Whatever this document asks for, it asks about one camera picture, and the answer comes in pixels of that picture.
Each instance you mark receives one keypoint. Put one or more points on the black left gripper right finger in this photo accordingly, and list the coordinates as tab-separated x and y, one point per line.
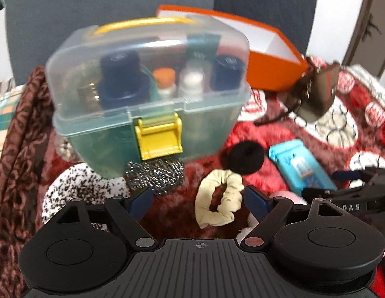
271	214

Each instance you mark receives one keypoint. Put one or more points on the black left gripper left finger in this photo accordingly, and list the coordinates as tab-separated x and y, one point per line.
124	215

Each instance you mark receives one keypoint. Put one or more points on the blue tissue packet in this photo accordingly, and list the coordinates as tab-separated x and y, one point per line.
298	167

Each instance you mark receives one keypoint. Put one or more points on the steel wool scrubber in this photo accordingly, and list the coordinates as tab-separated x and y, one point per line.
163	175

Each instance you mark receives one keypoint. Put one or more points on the black scrunchie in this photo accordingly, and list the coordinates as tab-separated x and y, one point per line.
245	157

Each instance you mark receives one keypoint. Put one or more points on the cream scrunchie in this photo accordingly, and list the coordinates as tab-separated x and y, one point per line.
219	196

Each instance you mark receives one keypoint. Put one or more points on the pink plush item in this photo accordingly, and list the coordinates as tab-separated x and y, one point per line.
252	221

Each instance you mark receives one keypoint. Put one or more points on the black white speckled fuzzy item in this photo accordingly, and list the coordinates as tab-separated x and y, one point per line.
80	181

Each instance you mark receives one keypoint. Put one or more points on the red white patterned blanket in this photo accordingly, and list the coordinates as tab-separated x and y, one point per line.
350	136

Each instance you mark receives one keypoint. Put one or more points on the maroon floral cloth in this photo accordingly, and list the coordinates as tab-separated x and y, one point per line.
21	165

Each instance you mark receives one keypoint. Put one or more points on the clear plastic box yellow latch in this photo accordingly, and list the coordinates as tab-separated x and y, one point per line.
138	90

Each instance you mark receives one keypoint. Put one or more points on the orange cardboard box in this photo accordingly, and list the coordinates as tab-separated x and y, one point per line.
275	64

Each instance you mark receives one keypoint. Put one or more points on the dark grey sofa cushion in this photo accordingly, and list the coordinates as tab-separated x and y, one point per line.
293	17

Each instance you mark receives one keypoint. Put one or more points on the light grey sofa cushion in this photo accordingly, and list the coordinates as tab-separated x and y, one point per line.
36	28

